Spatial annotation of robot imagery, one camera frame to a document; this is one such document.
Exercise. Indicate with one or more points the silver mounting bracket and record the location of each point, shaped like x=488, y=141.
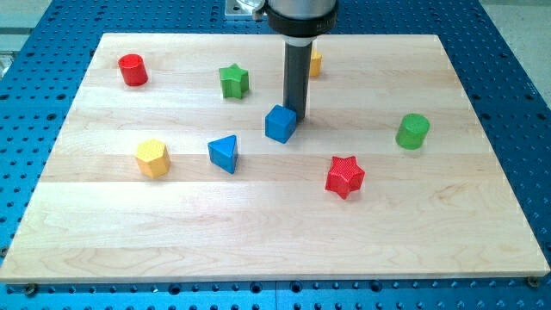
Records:
x=240, y=9

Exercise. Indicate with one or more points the blue triangle block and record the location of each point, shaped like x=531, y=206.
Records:
x=224, y=153

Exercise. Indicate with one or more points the green cylinder block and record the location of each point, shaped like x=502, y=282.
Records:
x=412, y=131

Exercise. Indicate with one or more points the yellow hexagon block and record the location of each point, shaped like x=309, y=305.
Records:
x=153, y=158

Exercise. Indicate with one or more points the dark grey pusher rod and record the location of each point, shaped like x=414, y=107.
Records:
x=296, y=78

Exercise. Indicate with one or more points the green star block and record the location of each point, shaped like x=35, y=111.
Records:
x=234, y=81

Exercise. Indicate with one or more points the wooden board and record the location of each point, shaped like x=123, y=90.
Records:
x=443, y=210

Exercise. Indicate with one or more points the red star block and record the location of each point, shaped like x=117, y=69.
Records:
x=344, y=176

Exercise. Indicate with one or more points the blue cube block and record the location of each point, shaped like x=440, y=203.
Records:
x=280, y=123

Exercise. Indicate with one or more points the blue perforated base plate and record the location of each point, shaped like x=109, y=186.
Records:
x=39, y=87

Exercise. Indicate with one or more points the red cylinder block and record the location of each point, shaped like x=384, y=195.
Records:
x=133, y=69

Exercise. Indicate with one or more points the yellow block behind rod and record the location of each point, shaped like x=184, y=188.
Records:
x=315, y=63

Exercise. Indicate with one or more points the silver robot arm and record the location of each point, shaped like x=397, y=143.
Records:
x=299, y=22

